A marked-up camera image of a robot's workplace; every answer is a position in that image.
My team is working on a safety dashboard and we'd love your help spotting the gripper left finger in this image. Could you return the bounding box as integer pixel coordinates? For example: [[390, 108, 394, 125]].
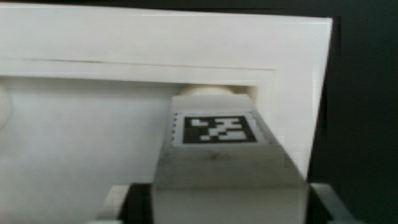
[[94, 183, 152, 224]]

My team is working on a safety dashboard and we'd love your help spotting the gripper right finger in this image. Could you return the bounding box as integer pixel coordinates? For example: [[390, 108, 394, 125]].
[[305, 183, 355, 224]]

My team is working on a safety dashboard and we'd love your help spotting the white table leg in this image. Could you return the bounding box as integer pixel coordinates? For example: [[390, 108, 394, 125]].
[[150, 85, 307, 224]]

